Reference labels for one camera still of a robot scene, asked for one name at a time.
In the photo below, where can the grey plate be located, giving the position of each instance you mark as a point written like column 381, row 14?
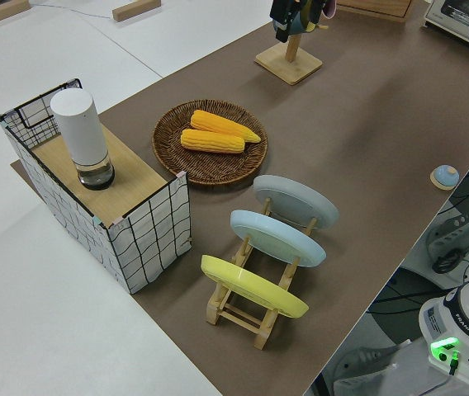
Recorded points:
column 294, row 198

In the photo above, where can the silver round object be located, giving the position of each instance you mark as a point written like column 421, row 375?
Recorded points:
column 79, row 128

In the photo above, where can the light wooden drawer cabinet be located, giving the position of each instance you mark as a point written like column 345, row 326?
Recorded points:
column 375, row 9

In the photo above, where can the yellow plate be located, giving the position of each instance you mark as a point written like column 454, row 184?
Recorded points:
column 251, row 288

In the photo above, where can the light blue plate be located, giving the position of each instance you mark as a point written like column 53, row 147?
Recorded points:
column 276, row 239

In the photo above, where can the wooden mug tree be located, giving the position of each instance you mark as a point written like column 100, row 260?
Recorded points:
column 288, row 62

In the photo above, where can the brown table mat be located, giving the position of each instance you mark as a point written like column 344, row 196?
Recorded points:
column 362, row 144

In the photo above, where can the brown wicker basket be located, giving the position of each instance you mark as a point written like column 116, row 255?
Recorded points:
column 176, row 158

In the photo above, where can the blue bell on wooden base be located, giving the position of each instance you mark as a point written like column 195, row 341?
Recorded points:
column 445, row 175

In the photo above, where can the yellow corn cob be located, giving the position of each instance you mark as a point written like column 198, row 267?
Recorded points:
column 218, row 123
column 211, row 142

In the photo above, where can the dark blue mug yellow inside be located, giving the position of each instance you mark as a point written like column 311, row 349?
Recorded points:
column 302, row 22

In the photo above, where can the wooden plate rack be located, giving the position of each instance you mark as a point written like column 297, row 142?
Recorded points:
column 234, row 317

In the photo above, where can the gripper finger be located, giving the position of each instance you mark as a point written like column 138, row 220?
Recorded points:
column 319, row 9
column 286, row 16

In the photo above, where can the pink mug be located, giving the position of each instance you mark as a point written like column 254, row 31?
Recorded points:
column 330, row 7

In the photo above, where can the white toaster oven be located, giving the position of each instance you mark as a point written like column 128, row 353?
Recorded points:
column 449, row 18

